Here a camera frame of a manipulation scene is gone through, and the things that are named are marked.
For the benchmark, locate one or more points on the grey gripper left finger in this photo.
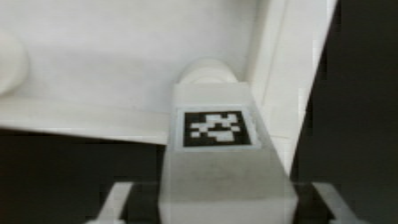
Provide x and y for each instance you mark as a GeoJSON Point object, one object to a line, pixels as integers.
{"type": "Point", "coordinates": [114, 204]}

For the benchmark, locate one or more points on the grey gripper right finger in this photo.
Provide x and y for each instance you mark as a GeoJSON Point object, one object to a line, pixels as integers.
{"type": "Point", "coordinates": [322, 207]}

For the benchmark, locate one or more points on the white table leg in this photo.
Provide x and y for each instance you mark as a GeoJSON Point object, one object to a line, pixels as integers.
{"type": "Point", "coordinates": [224, 183]}

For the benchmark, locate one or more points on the white square table top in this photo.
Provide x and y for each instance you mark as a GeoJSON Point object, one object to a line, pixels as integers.
{"type": "Point", "coordinates": [94, 53]}

